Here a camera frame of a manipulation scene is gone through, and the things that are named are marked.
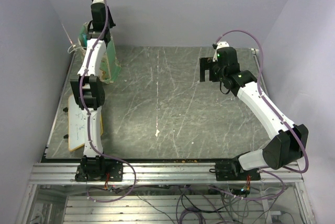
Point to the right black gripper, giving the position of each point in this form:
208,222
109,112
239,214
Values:
206,63

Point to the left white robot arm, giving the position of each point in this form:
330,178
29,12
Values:
88,95

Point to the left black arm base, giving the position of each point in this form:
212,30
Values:
100,170

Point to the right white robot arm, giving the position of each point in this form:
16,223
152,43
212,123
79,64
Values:
288,140

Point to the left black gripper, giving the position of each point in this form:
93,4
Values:
110,12

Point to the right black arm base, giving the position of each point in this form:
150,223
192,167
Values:
231,170

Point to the green white paper bag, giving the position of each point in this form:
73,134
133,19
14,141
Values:
109,66

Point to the small whiteboard orange frame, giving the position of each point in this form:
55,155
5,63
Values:
78,127

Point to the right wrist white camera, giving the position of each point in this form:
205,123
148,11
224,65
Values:
222,44

